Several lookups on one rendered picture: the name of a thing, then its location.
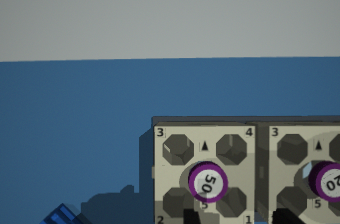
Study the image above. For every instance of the blue bench mat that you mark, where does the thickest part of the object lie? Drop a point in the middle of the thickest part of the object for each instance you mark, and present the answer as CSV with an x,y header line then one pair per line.
x,y
80,132

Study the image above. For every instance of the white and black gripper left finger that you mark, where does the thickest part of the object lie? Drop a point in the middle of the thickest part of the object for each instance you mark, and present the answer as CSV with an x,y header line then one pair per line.
x,y
191,217

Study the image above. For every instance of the blue tube rack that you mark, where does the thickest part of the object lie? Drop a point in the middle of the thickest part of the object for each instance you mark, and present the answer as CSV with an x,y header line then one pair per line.
x,y
61,215

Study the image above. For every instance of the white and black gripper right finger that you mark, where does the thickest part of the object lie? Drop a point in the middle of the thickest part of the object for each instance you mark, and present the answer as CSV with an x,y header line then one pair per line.
x,y
285,216

